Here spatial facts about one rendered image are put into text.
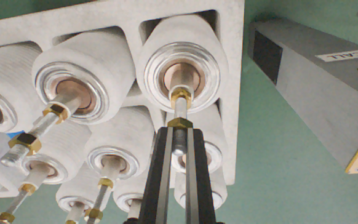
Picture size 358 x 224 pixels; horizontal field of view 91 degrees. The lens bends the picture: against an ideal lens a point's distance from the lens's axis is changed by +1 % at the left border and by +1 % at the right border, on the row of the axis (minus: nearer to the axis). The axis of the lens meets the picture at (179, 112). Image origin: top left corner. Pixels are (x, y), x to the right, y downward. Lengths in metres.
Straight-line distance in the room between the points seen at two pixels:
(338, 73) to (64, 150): 0.35
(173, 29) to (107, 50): 0.09
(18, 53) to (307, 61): 0.35
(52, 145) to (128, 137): 0.12
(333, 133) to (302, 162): 0.57
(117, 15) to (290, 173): 0.76
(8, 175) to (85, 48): 0.47
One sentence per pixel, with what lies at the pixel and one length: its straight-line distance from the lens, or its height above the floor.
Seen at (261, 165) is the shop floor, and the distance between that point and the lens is 0.74.
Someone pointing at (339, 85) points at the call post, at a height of 0.27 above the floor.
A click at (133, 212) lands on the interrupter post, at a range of 0.36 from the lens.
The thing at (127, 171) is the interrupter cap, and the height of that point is 0.25.
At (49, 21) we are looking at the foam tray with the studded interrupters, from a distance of 0.29.
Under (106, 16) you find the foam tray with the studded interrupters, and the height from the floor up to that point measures 0.18.
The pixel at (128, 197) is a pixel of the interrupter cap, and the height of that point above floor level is 0.25.
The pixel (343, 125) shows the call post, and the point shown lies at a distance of 0.21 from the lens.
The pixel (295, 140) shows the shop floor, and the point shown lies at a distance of 0.68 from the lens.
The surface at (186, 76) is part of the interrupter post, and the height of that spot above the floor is 0.26.
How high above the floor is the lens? 0.41
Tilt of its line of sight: 54 degrees down
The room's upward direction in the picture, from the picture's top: 177 degrees counter-clockwise
